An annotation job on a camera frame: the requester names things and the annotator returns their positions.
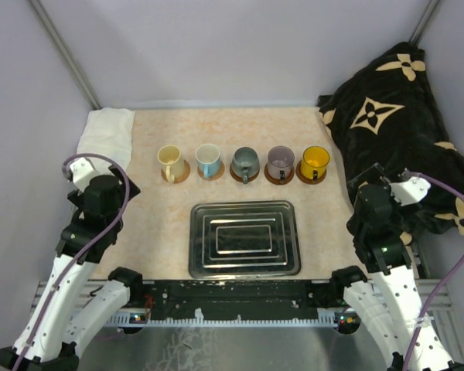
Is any cream yellow cup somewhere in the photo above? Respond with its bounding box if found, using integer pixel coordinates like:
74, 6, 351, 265
157, 145, 185, 183

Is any dark wooden coaster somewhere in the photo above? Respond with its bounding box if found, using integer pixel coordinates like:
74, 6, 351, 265
229, 164, 260, 183
295, 161, 328, 185
264, 165, 295, 186

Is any woven coaster frilled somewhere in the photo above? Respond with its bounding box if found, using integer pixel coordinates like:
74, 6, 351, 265
160, 160, 191, 184

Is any dark wooden coaster front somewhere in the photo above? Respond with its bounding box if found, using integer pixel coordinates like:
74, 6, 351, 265
264, 165, 295, 186

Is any purple cup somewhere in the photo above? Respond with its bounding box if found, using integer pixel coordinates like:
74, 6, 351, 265
267, 145, 295, 184

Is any white cup blue handle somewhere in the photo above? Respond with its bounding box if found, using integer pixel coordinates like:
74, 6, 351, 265
196, 144, 221, 179

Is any woven coaster smooth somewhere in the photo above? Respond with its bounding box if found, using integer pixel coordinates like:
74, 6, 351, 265
197, 162, 225, 181

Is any dark wooden coaster back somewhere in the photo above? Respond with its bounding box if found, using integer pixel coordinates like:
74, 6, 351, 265
229, 164, 260, 183

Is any grey cup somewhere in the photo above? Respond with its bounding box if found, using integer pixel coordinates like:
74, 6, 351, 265
231, 147, 260, 184

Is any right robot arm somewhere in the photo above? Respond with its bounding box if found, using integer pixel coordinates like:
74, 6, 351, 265
329, 163, 464, 370

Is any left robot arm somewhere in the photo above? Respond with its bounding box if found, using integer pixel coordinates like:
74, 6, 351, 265
0, 158, 145, 370

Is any white folded cloth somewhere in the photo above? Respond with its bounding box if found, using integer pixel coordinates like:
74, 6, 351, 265
77, 107, 135, 171

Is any black floral blanket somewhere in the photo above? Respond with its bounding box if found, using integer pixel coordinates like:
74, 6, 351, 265
317, 41, 464, 245

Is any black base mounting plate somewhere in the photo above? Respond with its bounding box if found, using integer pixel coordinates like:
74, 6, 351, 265
122, 280, 346, 321

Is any metal tray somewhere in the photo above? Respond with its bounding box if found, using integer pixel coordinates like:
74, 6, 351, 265
189, 200, 302, 280

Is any aluminium frame rail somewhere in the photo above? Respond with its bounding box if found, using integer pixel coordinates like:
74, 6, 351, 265
30, 278, 455, 329

